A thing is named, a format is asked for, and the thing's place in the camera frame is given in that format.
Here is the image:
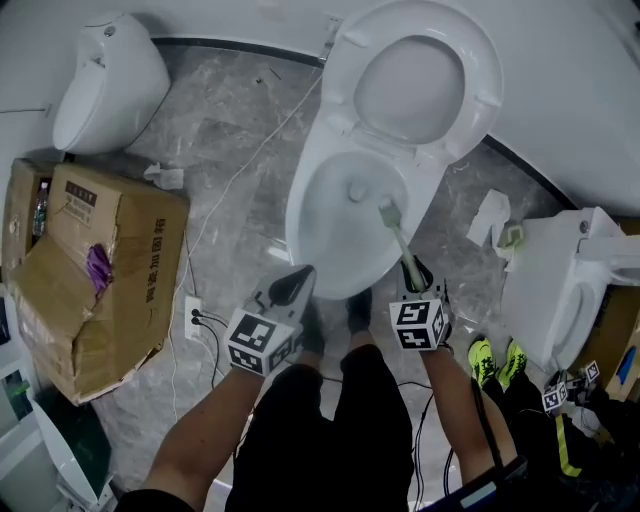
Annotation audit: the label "person's black shirt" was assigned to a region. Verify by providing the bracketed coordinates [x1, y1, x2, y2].
[114, 487, 196, 512]

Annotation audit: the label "thin grey wall cable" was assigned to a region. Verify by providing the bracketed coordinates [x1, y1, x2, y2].
[0, 102, 53, 119]

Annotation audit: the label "crumpled white tissue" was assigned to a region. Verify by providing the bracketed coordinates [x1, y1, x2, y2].
[143, 162, 185, 190]

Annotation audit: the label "person's left black shoe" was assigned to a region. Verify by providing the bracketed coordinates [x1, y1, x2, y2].
[299, 299, 326, 357]

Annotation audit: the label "person's black shorts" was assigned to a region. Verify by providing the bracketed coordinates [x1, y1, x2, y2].
[224, 342, 416, 512]

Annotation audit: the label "white power strip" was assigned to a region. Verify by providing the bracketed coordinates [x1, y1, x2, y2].
[183, 295, 204, 340]

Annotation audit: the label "white toilet with raised seat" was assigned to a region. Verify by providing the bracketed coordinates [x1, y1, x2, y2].
[284, 0, 504, 301]

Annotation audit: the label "person's left forearm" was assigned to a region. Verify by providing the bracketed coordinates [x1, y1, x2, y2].
[142, 352, 269, 509]

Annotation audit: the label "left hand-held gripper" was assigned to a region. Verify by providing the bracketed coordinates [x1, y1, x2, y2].
[222, 264, 318, 377]

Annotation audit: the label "white paper towel strip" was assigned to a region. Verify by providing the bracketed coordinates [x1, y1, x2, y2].
[465, 188, 512, 247]

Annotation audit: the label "person's right forearm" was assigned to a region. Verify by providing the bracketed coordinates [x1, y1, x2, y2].
[422, 347, 519, 484]

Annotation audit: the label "clear plastic bottle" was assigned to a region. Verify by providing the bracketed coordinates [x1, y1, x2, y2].
[32, 181, 51, 237]

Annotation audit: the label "large torn cardboard box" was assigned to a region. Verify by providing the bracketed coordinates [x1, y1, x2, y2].
[2, 158, 191, 406]

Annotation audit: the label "egg-shaped white toilet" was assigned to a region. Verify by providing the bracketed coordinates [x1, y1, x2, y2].
[52, 12, 172, 155]

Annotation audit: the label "pale green toilet brush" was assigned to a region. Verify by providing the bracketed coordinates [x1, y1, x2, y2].
[377, 196, 427, 293]

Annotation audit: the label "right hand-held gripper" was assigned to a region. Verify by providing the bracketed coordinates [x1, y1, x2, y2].
[388, 256, 451, 352]

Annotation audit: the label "thin white cable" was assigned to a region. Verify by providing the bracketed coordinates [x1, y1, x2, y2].
[167, 74, 325, 421]

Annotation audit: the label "blue object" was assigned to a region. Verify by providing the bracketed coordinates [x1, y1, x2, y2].
[616, 346, 639, 384]

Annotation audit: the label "white cabinet with dark glass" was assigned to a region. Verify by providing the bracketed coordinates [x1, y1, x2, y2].
[0, 284, 61, 512]

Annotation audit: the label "white toilet with tilted lid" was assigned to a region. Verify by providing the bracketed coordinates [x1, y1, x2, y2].
[502, 206, 640, 374]

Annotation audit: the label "small brown cardboard box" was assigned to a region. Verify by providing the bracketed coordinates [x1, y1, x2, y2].
[569, 287, 640, 401]

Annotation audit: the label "pale green plastic part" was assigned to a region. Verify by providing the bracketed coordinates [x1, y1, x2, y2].
[497, 224, 525, 251]

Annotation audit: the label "metal water inlet valve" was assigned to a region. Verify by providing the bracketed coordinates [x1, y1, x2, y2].
[322, 14, 344, 62]

